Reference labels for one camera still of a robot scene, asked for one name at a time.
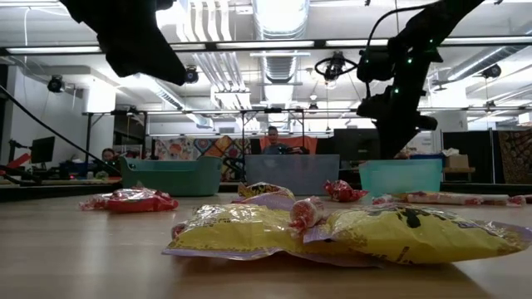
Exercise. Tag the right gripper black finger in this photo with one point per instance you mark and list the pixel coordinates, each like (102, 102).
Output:
(405, 141)
(388, 139)

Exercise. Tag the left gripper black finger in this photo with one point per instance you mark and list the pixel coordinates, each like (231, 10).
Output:
(145, 54)

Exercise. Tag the Smarties candy roll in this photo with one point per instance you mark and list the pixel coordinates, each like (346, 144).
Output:
(449, 198)
(388, 200)
(306, 212)

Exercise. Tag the yellow Sour Patch Kids pack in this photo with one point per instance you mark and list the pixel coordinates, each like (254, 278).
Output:
(415, 236)
(266, 192)
(241, 232)

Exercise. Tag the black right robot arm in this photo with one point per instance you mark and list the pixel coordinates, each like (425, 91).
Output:
(432, 29)

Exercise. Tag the blue plastic bin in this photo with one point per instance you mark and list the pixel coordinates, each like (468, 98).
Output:
(428, 156)

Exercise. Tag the large black monitor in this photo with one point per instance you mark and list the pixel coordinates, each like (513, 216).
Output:
(355, 145)

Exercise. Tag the light green plastic bin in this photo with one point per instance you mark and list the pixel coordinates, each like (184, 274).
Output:
(399, 178)

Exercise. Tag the cardboard box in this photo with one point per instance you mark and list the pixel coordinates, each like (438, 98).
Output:
(457, 162)

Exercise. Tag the wooden shelf board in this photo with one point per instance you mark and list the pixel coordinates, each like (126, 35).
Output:
(459, 170)

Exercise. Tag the black partition panel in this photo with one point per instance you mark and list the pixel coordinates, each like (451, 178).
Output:
(478, 153)

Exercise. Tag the orange cloth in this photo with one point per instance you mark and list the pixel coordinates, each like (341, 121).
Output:
(305, 143)

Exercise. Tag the colourful patchwork quilt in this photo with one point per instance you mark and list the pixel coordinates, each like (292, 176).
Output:
(183, 148)

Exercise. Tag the grey translucent plastic bin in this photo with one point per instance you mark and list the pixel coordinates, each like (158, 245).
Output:
(291, 174)

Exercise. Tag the person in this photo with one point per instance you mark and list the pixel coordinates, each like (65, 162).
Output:
(109, 154)
(273, 137)

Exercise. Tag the black bar with light strips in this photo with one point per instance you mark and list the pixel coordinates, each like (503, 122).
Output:
(266, 43)

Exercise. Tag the dark green plastic bin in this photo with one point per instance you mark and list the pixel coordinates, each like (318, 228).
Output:
(174, 178)

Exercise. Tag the small black monitor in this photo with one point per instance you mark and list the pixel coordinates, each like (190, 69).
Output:
(42, 149)

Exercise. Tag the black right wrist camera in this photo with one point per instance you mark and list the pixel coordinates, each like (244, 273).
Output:
(374, 66)

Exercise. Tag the black ceiling camera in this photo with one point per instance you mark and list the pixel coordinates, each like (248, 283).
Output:
(191, 74)
(492, 70)
(55, 83)

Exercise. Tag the dark patterned wall hanging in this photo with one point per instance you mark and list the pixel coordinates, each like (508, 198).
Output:
(517, 155)

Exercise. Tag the silver ceiling duct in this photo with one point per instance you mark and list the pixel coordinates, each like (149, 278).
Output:
(280, 16)

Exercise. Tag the black aluminium table frame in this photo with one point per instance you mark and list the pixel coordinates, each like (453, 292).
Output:
(41, 193)

